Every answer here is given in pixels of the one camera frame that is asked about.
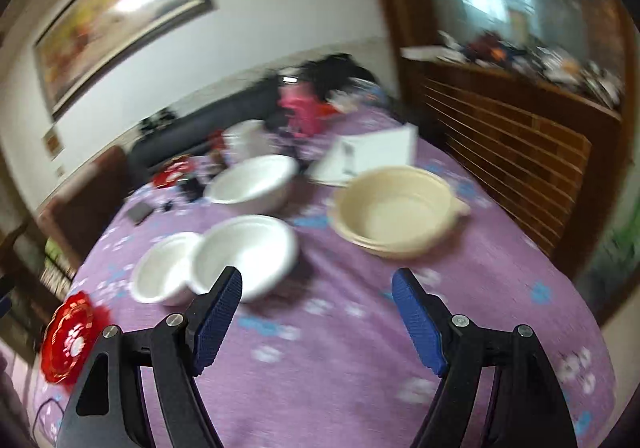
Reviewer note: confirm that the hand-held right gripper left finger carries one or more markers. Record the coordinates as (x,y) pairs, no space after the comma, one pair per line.
(215,323)

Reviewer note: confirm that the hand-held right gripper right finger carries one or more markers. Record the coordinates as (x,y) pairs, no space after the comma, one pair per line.
(417,318)

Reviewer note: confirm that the small white bowl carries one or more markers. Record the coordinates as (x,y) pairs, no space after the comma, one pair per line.
(160,273)

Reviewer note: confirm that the medium white bowl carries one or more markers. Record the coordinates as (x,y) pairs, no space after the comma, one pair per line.
(250,248)

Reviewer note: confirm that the cream yellow bowl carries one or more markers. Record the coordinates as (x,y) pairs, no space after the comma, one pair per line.
(395,213)

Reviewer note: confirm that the large white bowl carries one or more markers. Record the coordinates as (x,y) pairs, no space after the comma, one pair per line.
(250,183)

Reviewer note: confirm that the purple floral tablecloth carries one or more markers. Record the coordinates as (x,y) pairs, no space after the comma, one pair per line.
(350,318)

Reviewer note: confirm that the dark smartphone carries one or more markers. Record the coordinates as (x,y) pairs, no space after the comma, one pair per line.
(138,213)

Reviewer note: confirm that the red patterned plastic plate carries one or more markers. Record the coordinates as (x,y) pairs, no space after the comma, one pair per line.
(67,343)

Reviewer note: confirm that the red glossy plate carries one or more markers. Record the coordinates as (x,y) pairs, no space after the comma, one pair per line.
(172,171)

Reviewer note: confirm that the white notebook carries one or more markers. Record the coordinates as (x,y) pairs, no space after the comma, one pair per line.
(372,153)

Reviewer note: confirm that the brown upholstered chair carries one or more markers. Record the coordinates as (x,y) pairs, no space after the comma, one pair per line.
(82,200)

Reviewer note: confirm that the white plastic jar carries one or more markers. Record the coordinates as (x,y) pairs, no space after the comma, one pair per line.
(245,139)

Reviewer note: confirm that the dark sofa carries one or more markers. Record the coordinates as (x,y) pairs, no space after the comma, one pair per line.
(200,125)

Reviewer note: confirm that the wooden slatted cabinet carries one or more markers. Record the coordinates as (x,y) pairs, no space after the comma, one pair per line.
(515,133)

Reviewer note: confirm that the pink knit-sleeved bottle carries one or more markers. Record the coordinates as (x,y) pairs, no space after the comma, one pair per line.
(300,108)

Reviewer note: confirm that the small wall plaque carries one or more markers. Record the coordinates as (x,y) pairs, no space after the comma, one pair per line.
(51,143)

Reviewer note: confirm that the framed wall painting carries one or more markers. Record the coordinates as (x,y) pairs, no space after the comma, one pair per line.
(120,13)

